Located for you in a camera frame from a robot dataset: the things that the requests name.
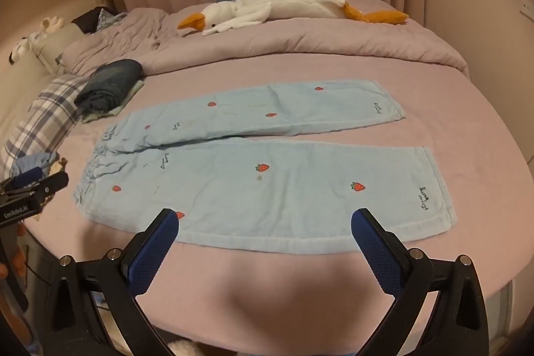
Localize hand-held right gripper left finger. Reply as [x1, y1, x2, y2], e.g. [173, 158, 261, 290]
[44, 208, 180, 356]

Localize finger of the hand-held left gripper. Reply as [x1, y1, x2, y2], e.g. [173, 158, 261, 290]
[23, 171, 69, 212]
[0, 167, 44, 192]

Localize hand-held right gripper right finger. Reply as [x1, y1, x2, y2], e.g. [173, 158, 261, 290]
[350, 208, 490, 356]

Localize light blue strawberry pants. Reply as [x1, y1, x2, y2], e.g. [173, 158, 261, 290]
[72, 79, 458, 254]

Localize crumpled blue cloth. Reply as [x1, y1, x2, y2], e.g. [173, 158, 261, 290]
[8, 151, 59, 178]

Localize plaid pillow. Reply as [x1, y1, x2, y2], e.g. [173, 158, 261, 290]
[0, 74, 90, 177]

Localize white fluffy item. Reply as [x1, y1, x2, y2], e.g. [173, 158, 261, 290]
[167, 339, 202, 356]

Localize folded pale green cloth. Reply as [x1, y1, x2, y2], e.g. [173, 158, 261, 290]
[81, 80, 146, 124]

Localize folded dark blue jeans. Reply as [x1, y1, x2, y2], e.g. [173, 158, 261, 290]
[74, 59, 145, 115]

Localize small white plush toy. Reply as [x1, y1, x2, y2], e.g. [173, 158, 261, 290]
[9, 16, 65, 62]

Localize grey green pillow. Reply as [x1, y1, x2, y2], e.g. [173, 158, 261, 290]
[37, 22, 84, 75]

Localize dark clothes pile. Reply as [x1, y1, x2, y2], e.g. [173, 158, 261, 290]
[72, 7, 128, 35]

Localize lilac quilt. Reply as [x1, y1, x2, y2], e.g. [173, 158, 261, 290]
[60, 0, 470, 80]

